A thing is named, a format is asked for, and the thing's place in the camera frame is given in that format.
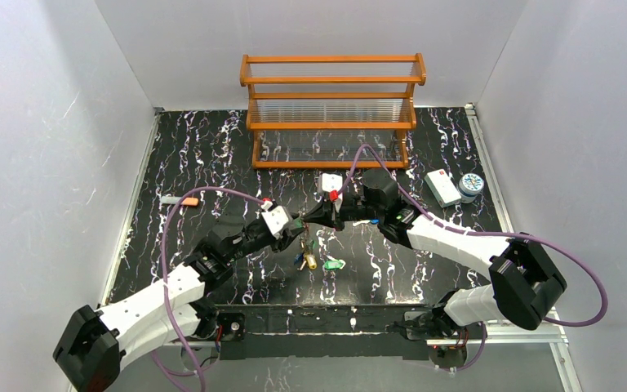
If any blue white round tin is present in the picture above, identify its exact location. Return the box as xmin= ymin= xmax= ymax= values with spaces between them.
xmin=457 ymin=173 xmax=485 ymax=203

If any orange wooden shelf rack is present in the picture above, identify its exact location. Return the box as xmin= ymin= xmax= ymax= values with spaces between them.
xmin=239 ymin=52 xmax=428 ymax=169

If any green key tag far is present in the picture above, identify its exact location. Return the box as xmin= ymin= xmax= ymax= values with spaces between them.
xmin=323 ymin=259 xmax=346 ymax=270

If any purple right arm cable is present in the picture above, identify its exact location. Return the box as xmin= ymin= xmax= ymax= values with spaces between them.
xmin=340 ymin=144 xmax=609 ymax=373

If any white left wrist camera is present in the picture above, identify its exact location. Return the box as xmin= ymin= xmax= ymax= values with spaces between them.
xmin=261 ymin=205 xmax=293 ymax=239

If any white rectangular box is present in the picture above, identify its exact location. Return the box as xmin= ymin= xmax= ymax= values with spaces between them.
xmin=424 ymin=169 xmax=461 ymax=207

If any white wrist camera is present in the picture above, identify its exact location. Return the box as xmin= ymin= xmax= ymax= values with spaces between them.
xmin=261 ymin=205 xmax=293 ymax=239
xmin=317 ymin=173 xmax=343 ymax=204

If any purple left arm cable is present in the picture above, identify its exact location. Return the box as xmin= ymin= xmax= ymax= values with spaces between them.
xmin=151 ymin=187 xmax=271 ymax=392

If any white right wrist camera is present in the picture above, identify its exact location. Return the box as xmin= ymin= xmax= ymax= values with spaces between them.
xmin=317 ymin=173 xmax=343 ymax=204

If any yellow key tag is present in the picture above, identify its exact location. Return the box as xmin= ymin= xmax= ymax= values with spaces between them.
xmin=305 ymin=254 xmax=318 ymax=270

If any orange grey marker pen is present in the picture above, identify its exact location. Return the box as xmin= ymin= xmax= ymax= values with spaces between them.
xmin=160 ymin=195 xmax=200 ymax=207

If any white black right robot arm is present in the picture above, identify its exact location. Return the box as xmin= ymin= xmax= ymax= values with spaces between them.
xmin=302 ymin=168 xmax=567 ymax=336

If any cluster of tagged keys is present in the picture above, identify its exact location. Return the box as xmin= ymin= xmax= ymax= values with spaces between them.
xmin=295 ymin=224 xmax=318 ymax=270

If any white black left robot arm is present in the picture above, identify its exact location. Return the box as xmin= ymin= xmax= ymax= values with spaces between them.
xmin=52 ymin=206 xmax=305 ymax=391

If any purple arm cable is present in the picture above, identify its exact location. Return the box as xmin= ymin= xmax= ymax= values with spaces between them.
xmin=151 ymin=187 xmax=271 ymax=392
xmin=340 ymin=144 xmax=609 ymax=373

